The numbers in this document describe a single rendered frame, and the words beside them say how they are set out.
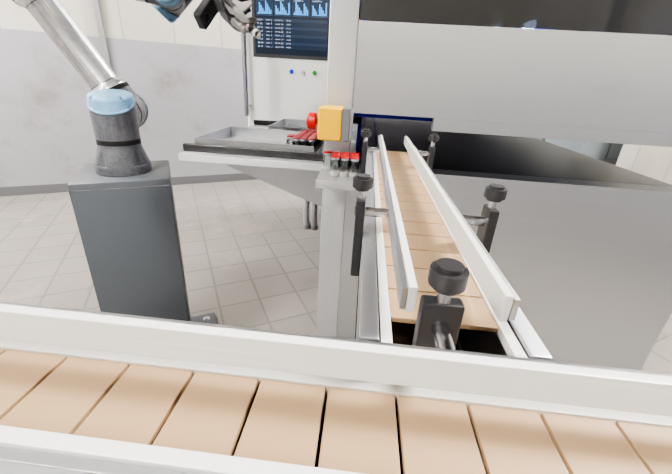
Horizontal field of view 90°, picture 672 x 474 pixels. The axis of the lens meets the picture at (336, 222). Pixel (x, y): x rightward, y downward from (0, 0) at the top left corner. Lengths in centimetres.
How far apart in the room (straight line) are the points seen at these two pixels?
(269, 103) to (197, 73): 183
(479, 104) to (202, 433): 83
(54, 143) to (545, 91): 365
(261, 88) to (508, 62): 135
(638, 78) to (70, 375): 106
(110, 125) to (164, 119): 257
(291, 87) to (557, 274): 146
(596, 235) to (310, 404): 99
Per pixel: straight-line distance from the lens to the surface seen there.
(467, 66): 89
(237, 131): 128
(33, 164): 395
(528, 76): 93
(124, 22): 373
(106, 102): 117
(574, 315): 123
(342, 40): 87
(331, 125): 78
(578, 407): 25
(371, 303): 26
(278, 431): 19
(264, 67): 196
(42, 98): 383
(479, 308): 29
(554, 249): 108
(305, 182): 101
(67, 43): 134
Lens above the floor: 109
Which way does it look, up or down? 23 degrees down
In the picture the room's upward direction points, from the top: 3 degrees clockwise
